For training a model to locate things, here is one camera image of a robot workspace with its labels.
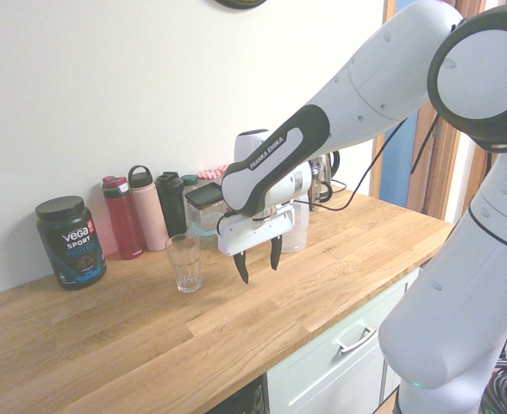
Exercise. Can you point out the wooden door frame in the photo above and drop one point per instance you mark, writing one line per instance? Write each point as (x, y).
(441, 172)

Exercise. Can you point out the pale green drawer front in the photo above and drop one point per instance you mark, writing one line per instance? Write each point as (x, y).
(335, 371)

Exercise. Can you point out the black round wall clock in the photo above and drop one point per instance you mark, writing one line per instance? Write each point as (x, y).
(240, 3)

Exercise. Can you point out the clear jar with green lid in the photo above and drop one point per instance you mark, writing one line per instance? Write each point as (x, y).
(189, 180)

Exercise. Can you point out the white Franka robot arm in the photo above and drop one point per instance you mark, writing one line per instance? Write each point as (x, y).
(452, 280)

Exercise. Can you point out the red water bottle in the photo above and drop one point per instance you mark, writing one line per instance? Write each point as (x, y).
(122, 224)

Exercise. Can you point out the black shaker bottle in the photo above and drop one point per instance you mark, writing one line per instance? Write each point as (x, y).
(171, 207)

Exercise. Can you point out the clear pitcher with blue lid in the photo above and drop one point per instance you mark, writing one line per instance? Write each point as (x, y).
(301, 226)

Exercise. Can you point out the blue door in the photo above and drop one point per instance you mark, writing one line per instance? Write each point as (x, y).
(410, 172)

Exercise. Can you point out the clear drinking glass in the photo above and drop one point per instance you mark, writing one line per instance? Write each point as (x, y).
(184, 263)

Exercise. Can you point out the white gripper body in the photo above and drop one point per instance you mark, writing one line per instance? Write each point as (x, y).
(253, 233)

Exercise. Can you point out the square container with black lid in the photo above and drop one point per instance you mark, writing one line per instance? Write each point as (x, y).
(204, 196)

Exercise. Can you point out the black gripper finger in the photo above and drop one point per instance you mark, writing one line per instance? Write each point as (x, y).
(241, 267)
(275, 254)

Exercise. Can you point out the dark appliance under counter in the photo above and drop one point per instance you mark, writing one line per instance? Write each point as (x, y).
(240, 399)

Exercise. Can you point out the glass food container teal lid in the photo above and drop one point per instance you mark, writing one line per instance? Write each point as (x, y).
(202, 230)

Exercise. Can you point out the pink water bottle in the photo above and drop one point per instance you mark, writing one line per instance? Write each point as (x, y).
(148, 215)

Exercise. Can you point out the black Vega protein tub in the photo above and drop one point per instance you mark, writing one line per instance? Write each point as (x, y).
(70, 246)

